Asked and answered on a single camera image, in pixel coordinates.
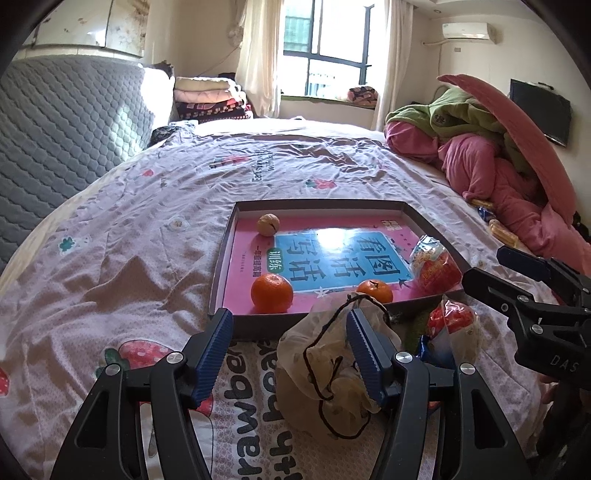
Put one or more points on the dark patterned folded blanket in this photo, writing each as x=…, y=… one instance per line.
x=212, y=111

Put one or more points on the small yellow snack packet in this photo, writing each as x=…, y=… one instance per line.
x=482, y=203

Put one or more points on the white air conditioner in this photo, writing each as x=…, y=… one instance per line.
x=465, y=31

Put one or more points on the red apple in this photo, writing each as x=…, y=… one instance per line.
x=436, y=270

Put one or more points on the small pink patterned blanket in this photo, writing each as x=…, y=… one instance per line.
x=362, y=96

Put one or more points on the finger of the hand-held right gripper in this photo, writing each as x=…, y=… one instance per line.
x=489, y=284
x=526, y=263

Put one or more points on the grey cardboard box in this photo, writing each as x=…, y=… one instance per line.
x=258, y=327

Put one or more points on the white pillow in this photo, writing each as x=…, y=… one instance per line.
x=159, y=101

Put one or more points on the dark patterned cloth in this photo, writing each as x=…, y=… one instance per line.
x=173, y=134

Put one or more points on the grey quilted headboard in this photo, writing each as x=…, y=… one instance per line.
x=60, y=138

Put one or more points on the black television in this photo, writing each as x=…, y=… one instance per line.
x=540, y=110

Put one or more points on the pink and blue book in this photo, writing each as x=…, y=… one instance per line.
x=249, y=242

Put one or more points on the window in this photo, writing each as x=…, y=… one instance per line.
x=337, y=41

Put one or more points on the pink folded blanket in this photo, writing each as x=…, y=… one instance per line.
x=207, y=96

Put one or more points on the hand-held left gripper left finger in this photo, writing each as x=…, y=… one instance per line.
x=214, y=355

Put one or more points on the pink green blanket pile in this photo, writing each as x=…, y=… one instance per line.
x=521, y=138

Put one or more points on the cream folded blanket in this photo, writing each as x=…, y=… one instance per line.
x=203, y=84

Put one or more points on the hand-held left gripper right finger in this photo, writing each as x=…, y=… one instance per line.
x=364, y=355

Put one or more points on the pink quilt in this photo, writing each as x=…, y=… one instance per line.
x=475, y=161

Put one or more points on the long yellow snack packet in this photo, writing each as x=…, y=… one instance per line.
x=504, y=232

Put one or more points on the red white snack packet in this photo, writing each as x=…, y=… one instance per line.
x=455, y=327

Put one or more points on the blue cookie packet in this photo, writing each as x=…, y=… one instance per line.
x=425, y=350

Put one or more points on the walnut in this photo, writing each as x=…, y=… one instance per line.
x=268, y=225

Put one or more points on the small blue snack packet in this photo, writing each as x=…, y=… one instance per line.
x=486, y=213

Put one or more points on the floral printed wall cabinet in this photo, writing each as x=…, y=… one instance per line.
x=92, y=23

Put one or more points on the cream curtain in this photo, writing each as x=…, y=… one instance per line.
x=261, y=55
x=392, y=60

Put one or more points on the orange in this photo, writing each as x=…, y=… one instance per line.
x=375, y=291
x=272, y=293

